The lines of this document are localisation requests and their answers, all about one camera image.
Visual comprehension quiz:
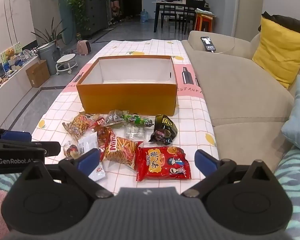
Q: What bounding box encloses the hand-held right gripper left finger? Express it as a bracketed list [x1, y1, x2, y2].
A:
[21, 149, 114, 199]

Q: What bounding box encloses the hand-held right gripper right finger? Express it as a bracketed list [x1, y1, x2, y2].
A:
[181, 149, 274, 199]

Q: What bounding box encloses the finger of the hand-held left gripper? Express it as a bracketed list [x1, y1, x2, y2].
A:
[0, 126, 32, 142]
[0, 138, 61, 155]

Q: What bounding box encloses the small white sachet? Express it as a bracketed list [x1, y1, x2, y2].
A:
[89, 161, 106, 180]

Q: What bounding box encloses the white snack packet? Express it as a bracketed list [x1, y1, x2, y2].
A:
[77, 132, 99, 154]

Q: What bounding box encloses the round dark snack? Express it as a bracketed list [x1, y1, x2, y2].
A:
[63, 141, 80, 158]

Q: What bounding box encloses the brown spicy meat packet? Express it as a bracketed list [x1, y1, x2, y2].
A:
[92, 117, 115, 155]

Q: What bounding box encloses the striped shrimp stick packet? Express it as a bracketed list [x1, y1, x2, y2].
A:
[102, 130, 143, 169]

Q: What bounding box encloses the clear peanut packet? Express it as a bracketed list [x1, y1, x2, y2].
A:
[62, 114, 95, 139]

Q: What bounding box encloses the large red snack packet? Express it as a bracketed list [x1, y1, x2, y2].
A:
[136, 146, 192, 182]

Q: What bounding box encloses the clear packet white label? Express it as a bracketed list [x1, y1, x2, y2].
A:
[105, 110, 127, 128]

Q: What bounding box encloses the black egg snack packet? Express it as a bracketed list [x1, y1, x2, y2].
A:
[150, 114, 178, 145]

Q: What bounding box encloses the transparent plastic packet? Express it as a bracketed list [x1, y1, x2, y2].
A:
[125, 125, 145, 140]

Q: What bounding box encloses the green sausage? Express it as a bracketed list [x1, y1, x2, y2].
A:
[121, 114, 153, 128]

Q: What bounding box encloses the orange cardboard box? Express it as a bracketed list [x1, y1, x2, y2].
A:
[77, 55, 178, 117]

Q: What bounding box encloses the low white console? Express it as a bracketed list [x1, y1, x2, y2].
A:
[0, 55, 40, 128]

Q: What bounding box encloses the brown cardboard carton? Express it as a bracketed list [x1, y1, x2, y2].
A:
[26, 59, 51, 88]

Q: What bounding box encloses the beige sofa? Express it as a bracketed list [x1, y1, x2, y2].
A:
[181, 31, 300, 173]

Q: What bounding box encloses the grey plant pot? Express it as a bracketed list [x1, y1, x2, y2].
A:
[37, 42, 59, 75]

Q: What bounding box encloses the white round rolling stool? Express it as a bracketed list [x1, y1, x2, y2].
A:
[55, 54, 78, 75]

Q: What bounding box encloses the green picture card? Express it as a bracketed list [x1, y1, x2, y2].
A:
[0, 41, 23, 63]

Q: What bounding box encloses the teal striped blanket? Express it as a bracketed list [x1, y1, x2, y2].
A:
[0, 146, 300, 240]

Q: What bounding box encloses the light blue cushion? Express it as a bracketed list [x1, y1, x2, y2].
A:
[281, 75, 300, 157]

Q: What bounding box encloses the pink space heater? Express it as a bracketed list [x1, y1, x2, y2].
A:
[77, 40, 91, 55]

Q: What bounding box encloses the long-leaf potted plant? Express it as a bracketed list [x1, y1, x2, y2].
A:
[31, 17, 67, 48]

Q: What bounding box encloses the black smartphone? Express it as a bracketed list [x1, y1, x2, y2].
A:
[200, 36, 217, 52]

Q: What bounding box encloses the yellow cushion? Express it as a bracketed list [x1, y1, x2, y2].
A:
[252, 16, 300, 90]

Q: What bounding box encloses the orange stool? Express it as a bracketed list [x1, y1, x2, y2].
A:
[194, 14, 214, 33]

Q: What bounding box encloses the grey drawer cabinet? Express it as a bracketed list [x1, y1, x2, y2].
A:
[84, 0, 108, 37]

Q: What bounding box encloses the trailing green plant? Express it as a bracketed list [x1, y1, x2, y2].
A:
[66, 0, 90, 37]

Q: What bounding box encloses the folded green cloth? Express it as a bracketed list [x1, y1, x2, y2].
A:
[195, 8, 217, 17]

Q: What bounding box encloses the dark dining chair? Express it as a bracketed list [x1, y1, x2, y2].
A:
[161, 5, 185, 29]
[179, 0, 205, 34]

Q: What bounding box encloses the dining table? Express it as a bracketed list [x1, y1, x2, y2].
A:
[152, 0, 190, 33]

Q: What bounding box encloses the dark brown cushion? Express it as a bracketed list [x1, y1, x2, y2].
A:
[258, 11, 300, 38]

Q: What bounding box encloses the white charging cable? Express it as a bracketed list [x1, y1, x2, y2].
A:
[211, 36, 253, 55]

